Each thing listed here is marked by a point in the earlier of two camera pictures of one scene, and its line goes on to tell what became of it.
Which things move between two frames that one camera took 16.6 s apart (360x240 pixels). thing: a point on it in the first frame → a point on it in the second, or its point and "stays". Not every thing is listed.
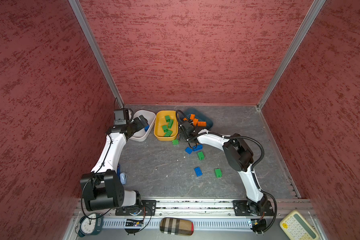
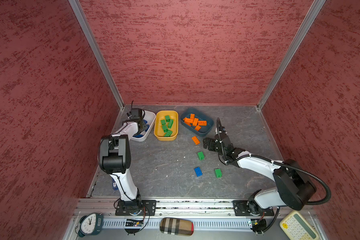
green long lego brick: x=170 y=123 stays
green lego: x=218 y=173 stays
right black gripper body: x=186 y=135 → x=213 y=146
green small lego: x=201 y=155 stays
